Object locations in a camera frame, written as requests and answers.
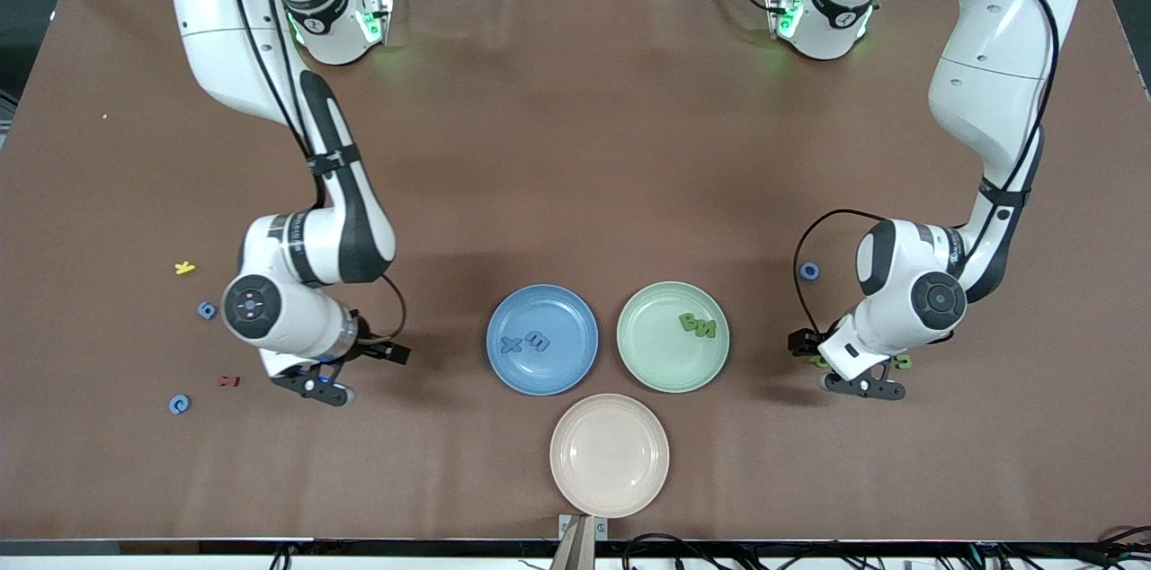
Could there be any light green plate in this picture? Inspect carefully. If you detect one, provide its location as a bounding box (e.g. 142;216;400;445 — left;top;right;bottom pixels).
616;281;731;394

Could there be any blue plate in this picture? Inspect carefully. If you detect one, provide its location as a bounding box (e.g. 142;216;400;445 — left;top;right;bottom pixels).
486;284;600;396

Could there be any beige plate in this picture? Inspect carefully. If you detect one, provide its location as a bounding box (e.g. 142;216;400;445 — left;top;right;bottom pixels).
549;393;671;519

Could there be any brown table cover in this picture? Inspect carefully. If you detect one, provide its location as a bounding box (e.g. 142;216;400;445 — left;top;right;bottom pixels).
0;0;1151;544

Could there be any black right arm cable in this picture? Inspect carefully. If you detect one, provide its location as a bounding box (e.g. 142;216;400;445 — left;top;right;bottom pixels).
378;273;408;344

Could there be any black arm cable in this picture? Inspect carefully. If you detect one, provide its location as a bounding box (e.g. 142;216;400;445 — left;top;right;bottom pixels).
793;209;888;337
378;273;408;344

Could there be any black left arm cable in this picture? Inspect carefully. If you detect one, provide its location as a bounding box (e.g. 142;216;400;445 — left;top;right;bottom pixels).
793;209;888;337

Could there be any black table edge rail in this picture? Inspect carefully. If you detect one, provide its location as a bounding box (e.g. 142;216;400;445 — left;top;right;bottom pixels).
0;538;1151;570

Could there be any black looped cable under table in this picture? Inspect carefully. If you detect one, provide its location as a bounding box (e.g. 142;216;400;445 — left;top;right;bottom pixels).
620;533;720;570

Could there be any metal bracket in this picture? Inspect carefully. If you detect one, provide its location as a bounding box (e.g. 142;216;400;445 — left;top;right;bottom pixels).
558;513;610;570

